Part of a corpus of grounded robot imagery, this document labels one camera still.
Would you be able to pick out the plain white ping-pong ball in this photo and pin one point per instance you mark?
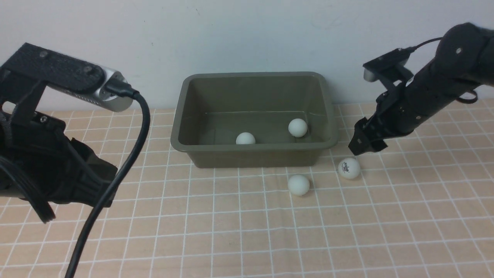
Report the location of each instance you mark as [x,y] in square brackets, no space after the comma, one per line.
[298,128]

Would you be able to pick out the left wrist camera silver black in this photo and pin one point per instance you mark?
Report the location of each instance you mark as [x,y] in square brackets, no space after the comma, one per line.
[26,74]

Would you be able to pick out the white ping-pong ball small mark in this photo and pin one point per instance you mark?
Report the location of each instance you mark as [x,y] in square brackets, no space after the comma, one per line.
[298,185]

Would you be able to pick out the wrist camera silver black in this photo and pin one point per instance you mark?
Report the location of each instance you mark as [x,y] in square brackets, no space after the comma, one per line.
[26,74]
[389,68]

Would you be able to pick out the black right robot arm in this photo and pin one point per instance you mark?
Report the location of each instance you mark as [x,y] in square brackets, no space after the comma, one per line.
[464,60]

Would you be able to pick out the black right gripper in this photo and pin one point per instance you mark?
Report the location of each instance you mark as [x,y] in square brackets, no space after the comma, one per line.
[410,101]

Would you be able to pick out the olive green plastic bin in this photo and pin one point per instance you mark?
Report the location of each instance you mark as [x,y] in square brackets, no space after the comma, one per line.
[213,109]

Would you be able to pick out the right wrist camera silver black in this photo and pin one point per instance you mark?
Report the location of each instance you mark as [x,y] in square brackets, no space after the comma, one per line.
[389,68]

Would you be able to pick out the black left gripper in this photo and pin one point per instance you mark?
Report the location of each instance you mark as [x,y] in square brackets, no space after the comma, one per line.
[64,170]

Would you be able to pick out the white ping-pong ball red logo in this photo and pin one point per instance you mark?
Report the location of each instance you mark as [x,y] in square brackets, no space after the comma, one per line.
[245,138]

